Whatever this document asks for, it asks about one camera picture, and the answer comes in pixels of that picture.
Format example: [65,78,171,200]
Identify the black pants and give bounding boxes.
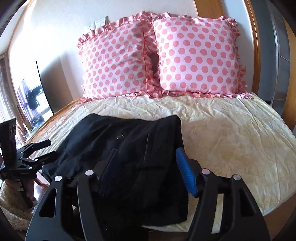
[42,113,189,226]

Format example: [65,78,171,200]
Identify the beige fluffy rug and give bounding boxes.
[1,183,37,232]

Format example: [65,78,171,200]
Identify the large glass window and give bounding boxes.
[11,60,53,133]

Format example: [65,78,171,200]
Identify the cream patterned bed cover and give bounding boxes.
[26,92,296,233]

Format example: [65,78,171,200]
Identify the left pink polka-dot pillow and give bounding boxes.
[77,11,158,100]

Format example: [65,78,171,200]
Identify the pink polka-dot pillow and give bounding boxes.
[77,11,158,100]
[152,13,251,99]

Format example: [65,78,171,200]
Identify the right pink polka-dot pillow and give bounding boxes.
[152,13,251,99]

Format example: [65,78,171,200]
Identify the white wall socket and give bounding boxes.
[88,16,108,30]

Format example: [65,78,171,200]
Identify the wooden door frame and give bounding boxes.
[244,1,295,131]

